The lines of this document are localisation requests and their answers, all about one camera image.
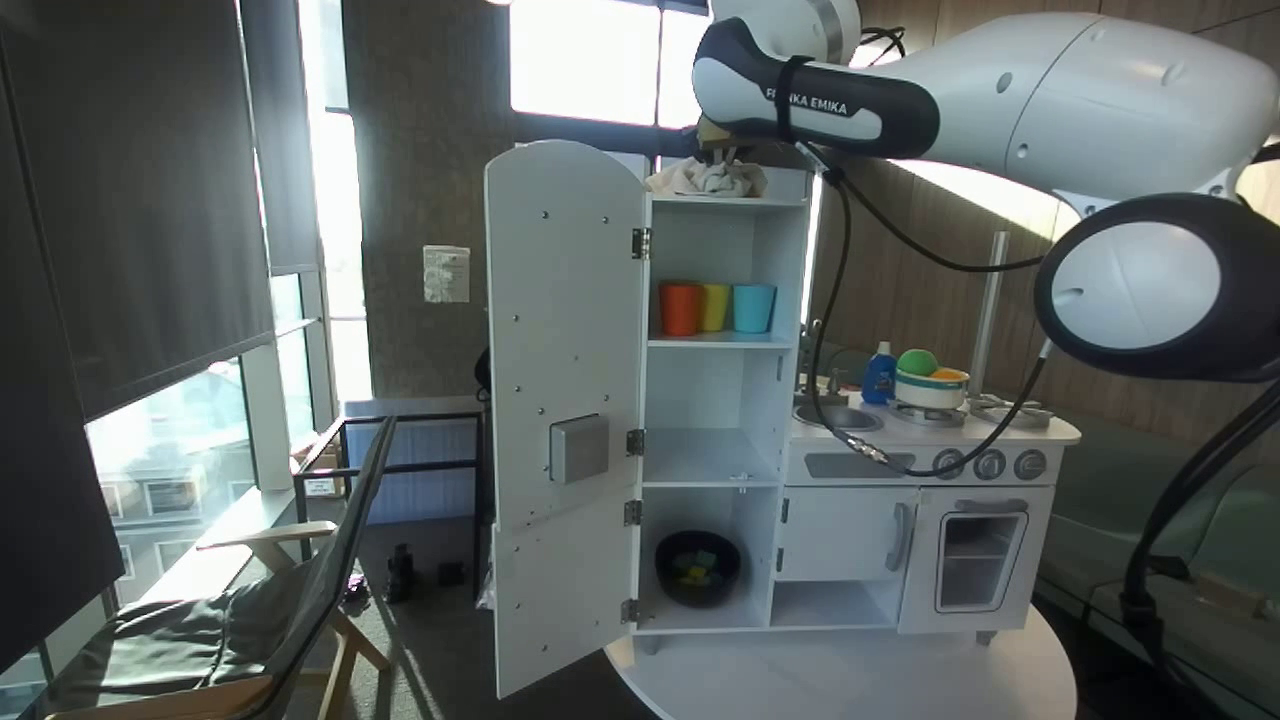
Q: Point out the wooden folding chair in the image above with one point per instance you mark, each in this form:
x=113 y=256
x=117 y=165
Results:
x=307 y=587

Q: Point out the black magnifier lamp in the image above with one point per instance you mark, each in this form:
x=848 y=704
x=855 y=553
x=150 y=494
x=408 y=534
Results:
x=1163 y=287

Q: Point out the toy oven door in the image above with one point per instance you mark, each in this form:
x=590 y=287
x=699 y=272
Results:
x=971 y=563

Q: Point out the yellow plastic cup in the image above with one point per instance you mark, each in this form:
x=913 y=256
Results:
x=718 y=304

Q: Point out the white wall paper sheet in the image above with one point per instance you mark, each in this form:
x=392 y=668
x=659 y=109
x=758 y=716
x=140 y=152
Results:
x=444 y=272

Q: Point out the grey metal pole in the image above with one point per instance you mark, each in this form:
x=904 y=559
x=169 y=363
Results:
x=988 y=304

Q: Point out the white cloth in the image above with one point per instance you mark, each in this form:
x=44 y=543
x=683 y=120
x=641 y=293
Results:
x=703 y=177

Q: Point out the white toy kitchen cabinet door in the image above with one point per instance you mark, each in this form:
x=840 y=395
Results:
x=562 y=400

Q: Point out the blue plastic cup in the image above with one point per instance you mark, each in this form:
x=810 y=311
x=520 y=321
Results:
x=755 y=311

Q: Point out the grey oven knob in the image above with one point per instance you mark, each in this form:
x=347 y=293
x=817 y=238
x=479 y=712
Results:
x=988 y=465
x=951 y=463
x=1029 y=465

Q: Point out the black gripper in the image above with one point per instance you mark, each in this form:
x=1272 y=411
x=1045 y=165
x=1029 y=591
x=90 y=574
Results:
x=724 y=143

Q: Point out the black bowl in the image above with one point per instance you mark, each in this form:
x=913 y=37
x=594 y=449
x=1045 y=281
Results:
x=699 y=564

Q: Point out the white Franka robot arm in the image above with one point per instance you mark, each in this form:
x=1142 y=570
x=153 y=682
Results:
x=1064 y=95

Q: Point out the orange plastic cup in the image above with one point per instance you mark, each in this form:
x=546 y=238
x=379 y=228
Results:
x=683 y=311

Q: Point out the narrow dark roller blind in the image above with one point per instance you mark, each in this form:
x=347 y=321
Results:
x=283 y=135

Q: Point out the green toy vegetable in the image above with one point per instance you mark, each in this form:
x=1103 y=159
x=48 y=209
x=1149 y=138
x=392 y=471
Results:
x=917 y=363

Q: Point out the yellow toy food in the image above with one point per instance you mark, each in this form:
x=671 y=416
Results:
x=951 y=379

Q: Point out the silver box on door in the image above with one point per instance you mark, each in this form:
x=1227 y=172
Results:
x=576 y=449

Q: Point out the dark bottle on floor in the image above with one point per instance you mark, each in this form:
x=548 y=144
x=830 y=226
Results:
x=401 y=574

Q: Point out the blue bottle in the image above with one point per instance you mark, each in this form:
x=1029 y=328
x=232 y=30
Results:
x=877 y=380

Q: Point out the grey toy stove burner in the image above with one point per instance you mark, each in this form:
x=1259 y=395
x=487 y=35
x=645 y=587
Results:
x=1022 y=416

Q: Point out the white toy pot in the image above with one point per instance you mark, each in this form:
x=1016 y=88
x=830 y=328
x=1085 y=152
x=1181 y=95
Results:
x=929 y=395

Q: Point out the white toy kitchen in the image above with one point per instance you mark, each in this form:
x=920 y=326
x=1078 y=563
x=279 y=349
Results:
x=855 y=534

